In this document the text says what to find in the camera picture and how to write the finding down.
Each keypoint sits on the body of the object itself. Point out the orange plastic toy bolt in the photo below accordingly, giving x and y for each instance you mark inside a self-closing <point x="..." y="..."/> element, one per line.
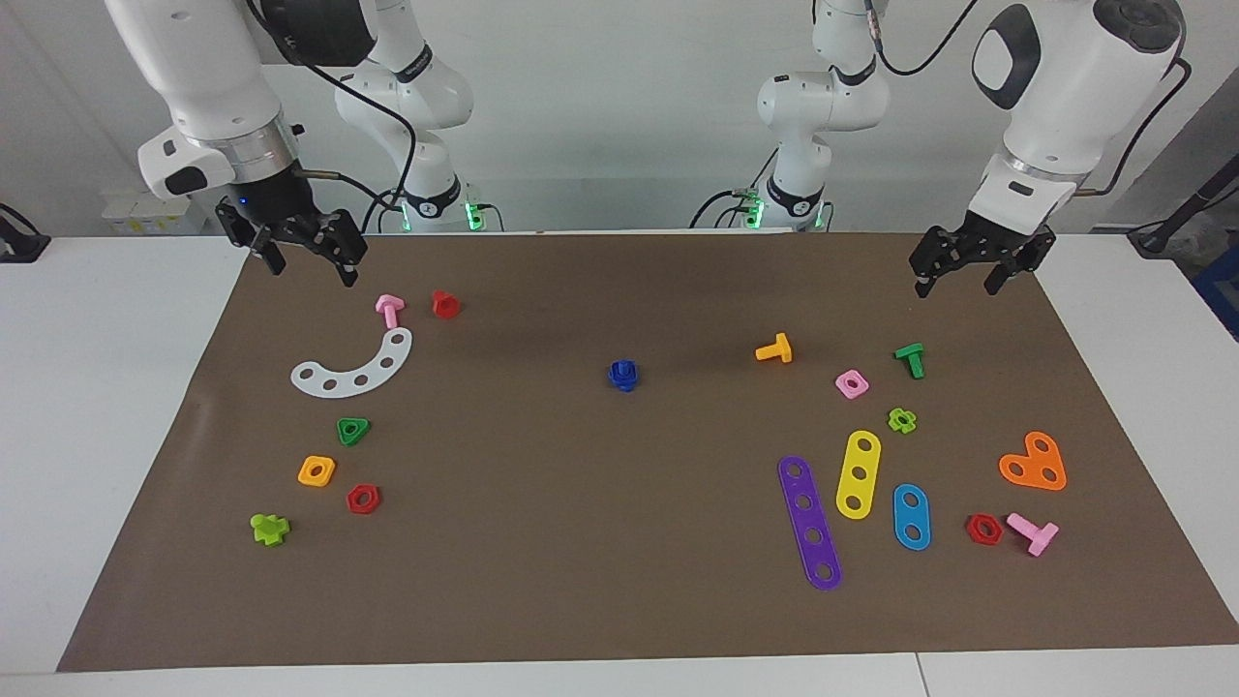
<point x="774" y="350"/>

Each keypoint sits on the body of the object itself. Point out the black pole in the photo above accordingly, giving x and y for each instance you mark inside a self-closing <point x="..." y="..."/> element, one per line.
<point x="1195" y="205"/>

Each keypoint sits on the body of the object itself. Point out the red plastic toy bolt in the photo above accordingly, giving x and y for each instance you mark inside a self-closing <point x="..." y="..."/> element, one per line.
<point x="445" y="304"/>

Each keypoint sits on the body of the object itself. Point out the purple four-hole plate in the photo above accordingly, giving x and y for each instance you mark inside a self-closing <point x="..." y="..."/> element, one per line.
<point x="809" y="520"/>

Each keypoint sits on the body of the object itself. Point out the brown table mat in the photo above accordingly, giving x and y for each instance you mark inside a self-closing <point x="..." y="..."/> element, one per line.
<point x="619" y="542"/>

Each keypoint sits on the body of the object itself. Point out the blue two-hole plate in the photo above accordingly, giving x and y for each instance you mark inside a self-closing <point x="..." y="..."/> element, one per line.
<point x="911" y="517"/>

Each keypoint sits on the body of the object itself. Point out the green plastic toy bolt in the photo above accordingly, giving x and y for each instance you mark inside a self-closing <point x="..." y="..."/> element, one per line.
<point x="910" y="358"/>

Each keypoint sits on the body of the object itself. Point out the red hexagon toy nut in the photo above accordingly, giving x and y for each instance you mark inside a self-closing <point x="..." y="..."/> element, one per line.
<point x="973" y="530"/>
<point x="352" y="503"/>

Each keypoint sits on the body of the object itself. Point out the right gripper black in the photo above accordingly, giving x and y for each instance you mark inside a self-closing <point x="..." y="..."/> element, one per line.
<point x="276" y="208"/>

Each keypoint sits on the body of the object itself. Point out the orange heart-shaped plate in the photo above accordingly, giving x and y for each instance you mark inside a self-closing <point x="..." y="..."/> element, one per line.
<point x="1034" y="465"/>

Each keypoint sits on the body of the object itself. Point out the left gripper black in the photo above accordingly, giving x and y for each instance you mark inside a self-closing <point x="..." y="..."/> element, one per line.
<point x="987" y="242"/>

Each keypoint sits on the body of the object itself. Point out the orange square toy nut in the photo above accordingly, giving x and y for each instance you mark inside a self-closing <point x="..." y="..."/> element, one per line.
<point x="329" y="478"/>

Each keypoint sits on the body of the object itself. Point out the green triangle toy nut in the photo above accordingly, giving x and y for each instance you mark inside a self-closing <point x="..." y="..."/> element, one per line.
<point x="346" y="434"/>

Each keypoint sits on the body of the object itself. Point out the black table clamp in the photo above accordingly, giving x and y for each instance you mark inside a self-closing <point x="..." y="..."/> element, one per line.
<point x="19" y="247"/>

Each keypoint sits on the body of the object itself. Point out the blue triangle-head toy bolt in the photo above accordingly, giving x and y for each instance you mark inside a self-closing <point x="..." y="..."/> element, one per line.
<point x="626" y="384"/>

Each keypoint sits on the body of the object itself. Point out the pale yellow box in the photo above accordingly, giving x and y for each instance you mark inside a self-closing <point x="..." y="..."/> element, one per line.
<point x="145" y="221"/>

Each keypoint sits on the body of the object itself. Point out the lime cross-head toy bolt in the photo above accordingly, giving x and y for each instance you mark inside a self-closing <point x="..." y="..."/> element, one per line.
<point x="270" y="529"/>

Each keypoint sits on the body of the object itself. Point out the blue crate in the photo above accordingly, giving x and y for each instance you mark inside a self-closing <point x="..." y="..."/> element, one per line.
<point x="1224" y="290"/>

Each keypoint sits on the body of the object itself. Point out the blue square toy nut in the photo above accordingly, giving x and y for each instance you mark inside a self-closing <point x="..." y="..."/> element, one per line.
<point x="622" y="369"/>

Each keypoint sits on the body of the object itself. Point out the yellow three-hole plate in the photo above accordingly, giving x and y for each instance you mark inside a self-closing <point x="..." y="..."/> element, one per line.
<point x="861" y="461"/>

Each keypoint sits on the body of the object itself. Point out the lime cross toy nut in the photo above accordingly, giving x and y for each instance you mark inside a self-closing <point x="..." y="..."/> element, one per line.
<point x="894" y="417"/>

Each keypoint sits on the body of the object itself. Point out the pink plastic toy bolt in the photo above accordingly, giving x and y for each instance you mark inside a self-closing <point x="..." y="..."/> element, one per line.
<point x="389" y="310"/>
<point x="1033" y="532"/>

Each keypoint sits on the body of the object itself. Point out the pink square toy nut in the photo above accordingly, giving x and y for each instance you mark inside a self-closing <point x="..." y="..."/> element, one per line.
<point x="861" y="391"/>

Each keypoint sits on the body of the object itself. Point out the white curved perforated plate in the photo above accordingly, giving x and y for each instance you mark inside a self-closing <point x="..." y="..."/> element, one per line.
<point x="346" y="384"/>

